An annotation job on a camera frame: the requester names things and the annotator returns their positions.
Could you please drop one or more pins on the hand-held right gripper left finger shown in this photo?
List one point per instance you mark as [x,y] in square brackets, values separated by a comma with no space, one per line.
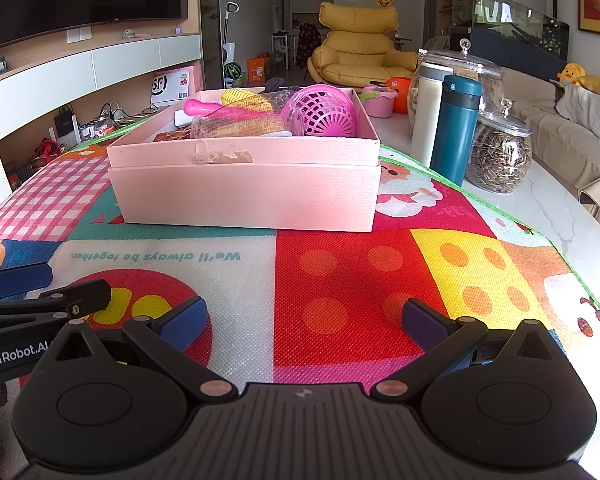
[185,327]

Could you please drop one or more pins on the dark dotted blanket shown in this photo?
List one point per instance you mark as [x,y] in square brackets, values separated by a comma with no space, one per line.
[308,45]

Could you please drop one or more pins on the yellow corn toy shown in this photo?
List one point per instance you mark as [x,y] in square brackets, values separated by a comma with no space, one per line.
[242,96]

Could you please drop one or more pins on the pink plastic basket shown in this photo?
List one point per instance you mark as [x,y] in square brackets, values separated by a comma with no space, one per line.
[325,115]

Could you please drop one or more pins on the brown snack packet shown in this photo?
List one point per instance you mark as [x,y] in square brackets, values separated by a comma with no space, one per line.
[172,135]

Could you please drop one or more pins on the small white shelf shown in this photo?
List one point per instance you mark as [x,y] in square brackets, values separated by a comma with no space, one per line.
[281,50]

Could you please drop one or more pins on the sofa with grey cover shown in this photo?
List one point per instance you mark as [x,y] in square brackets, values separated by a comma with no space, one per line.
[570,135]

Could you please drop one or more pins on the clear packet of bread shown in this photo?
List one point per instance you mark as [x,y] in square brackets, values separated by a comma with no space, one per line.
[240,127]

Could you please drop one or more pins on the glass jar of seeds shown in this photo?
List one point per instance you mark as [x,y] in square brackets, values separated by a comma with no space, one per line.
[500,160]

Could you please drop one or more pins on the yellow armchair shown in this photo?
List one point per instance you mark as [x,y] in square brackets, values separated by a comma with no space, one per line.
[360,45]

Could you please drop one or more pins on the colourful printed play mat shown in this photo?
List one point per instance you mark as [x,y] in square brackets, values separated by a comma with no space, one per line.
[340,270]

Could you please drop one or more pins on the orange cardboard box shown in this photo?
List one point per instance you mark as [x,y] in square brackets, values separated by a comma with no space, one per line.
[258,70]

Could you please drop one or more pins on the white printed envelope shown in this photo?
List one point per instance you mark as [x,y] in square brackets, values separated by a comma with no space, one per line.
[174,86]

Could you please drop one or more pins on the white stick vacuum cleaner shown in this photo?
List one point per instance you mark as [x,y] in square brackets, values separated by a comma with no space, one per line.
[230,35]

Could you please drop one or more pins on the small jar with orange label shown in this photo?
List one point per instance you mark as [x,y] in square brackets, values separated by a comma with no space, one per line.
[103,126]

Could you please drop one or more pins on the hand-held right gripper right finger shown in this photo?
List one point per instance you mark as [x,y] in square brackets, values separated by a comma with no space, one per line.
[425,322]

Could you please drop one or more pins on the small white box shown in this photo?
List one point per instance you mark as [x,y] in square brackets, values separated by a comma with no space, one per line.
[182,120]

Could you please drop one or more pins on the large glass jar with lid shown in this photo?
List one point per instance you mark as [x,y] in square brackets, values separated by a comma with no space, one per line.
[487,75]

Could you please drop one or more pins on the white wooden wall cabinet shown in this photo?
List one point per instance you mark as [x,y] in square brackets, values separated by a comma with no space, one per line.
[120,60]

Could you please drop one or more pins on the glass fish tank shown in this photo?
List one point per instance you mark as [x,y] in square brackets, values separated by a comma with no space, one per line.
[520,15]

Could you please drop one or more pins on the white thermos bottle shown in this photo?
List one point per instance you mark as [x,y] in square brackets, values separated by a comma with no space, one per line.
[427,110]

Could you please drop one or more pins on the small shelf figurine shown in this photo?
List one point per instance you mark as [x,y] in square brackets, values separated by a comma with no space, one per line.
[128,34]

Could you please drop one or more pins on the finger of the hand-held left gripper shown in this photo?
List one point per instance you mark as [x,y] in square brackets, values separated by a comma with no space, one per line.
[20,279]
[85,295]

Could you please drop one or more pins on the pink plastic toy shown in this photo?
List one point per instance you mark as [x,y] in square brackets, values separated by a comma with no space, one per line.
[202,107]

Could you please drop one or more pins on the orange plastic bucket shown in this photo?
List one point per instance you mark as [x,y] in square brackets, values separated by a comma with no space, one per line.
[400,97]

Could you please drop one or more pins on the dark blue cabinet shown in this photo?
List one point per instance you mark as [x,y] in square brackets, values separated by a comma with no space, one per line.
[510,52]

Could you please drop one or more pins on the small pink plastic bucket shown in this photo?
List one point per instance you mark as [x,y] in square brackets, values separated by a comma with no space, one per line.
[377,102]

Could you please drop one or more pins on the teal thermos bottle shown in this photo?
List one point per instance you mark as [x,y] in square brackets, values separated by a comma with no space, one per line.
[455,130]

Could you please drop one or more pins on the pink cardboard box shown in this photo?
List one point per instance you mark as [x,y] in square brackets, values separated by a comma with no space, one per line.
[240,195]

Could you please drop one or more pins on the yellow plush duck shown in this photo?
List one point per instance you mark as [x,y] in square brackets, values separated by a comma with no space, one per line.
[592,82]

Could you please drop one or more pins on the watermelon ball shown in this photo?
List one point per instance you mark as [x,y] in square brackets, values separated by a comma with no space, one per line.
[232,71]

